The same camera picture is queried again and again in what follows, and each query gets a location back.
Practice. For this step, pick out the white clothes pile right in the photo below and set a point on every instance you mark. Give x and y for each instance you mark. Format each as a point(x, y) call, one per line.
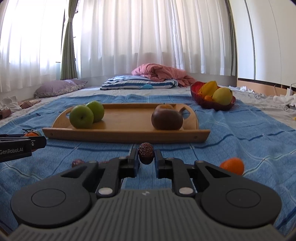
point(281, 97)

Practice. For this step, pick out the clothes pile left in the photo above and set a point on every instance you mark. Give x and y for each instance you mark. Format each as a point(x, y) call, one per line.
point(11, 105)

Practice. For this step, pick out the red glass fruit bowl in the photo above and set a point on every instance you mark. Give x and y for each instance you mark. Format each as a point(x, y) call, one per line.
point(206, 101)

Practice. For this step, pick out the yellow lemon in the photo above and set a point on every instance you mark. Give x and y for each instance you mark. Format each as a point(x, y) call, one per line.
point(223, 96)

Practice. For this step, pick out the white sheer curtain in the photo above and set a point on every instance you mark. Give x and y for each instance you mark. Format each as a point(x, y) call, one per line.
point(112, 37)

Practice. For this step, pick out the dark purple round fruit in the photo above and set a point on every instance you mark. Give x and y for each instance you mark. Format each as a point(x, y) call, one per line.
point(166, 119)

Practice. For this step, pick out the small kumquat orange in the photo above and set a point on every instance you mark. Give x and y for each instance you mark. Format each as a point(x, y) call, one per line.
point(233, 165)

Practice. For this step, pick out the purple floral pillow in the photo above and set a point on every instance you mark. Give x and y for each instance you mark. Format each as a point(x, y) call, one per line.
point(59, 87)

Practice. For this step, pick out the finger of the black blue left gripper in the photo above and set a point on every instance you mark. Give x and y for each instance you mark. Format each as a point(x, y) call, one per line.
point(20, 140)

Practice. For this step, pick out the blue checked blanket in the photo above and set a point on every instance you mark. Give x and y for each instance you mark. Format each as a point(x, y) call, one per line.
point(265, 145)

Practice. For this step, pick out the large green apple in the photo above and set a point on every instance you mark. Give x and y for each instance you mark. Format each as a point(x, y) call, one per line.
point(81, 116)

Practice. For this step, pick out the pink crumpled quilt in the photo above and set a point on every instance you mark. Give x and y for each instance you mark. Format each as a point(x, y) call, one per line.
point(160, 73)

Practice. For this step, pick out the small orange in bowl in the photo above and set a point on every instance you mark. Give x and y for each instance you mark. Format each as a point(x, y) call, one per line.
point(208, 98)

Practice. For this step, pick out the wooden serving tray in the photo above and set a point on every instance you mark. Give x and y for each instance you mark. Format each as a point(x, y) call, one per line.
point(129, 123)

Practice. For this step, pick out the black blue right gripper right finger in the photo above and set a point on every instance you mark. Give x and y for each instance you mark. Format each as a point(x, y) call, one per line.
point(178, 172)

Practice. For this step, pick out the yellow starfruit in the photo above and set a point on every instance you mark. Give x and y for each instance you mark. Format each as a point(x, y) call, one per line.
point(208, 88)

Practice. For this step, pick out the blue white striped pillow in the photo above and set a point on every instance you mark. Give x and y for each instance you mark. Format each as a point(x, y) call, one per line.
point(136, 82)

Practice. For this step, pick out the small green apple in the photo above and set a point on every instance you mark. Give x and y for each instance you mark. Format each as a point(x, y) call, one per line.
point(97, 109)

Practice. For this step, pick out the green drape left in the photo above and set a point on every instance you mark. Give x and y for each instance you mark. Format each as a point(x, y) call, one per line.
point(68, 65)

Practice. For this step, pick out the tangerine with leaf stem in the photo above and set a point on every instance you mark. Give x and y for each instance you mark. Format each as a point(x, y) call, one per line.
point(31, 133)

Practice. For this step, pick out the large orange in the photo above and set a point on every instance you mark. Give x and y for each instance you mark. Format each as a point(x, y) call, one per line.
point(164, 106)

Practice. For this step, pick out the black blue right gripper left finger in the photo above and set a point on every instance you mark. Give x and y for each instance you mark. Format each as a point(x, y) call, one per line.
point(112, 173)

